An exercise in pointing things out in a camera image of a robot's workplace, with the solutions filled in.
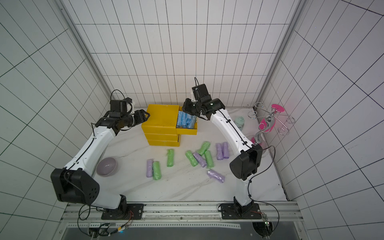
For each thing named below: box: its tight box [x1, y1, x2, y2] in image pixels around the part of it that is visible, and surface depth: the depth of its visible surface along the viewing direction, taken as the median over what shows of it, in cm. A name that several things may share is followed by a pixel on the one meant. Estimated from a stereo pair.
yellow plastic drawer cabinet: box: [141, 104, 194, 147], surface depth 87 cm
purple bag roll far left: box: [146, 159, 153, 178], surface depth 87 cm
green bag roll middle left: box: [167, 148, 174, 167], surface depth 92 cm
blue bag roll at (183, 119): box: [179, 110, 189, 129], surface depth 89 cm
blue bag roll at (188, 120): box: [183, 111, 194, 129], surface depth 89 cm
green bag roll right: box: [204, 150, 215, 169], surface depth 91 cm
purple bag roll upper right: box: [222, 142, 229, 159], surface depth 96 cm
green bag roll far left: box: [152, 161, 162, 181], surface depth 87 cm
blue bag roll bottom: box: [176, 110, 184, 128], surface depth 89 cm
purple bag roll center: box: [193, 152, 207, 168], surface depth 91 cm
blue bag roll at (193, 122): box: [189, 115, 197, 129], surface depth 89 cm
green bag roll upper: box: [197, 141, 211, 156], surface depth 97 cm
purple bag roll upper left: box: [215, 143, 224, 161], surface depth 96 cm
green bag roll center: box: [185, 150, 199, 167], surface depth 92 cm
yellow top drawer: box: [176, 106, 198, 135], surface depth 87 cm
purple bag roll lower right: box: [207, 170, 226, 183], surface depth 84 cm
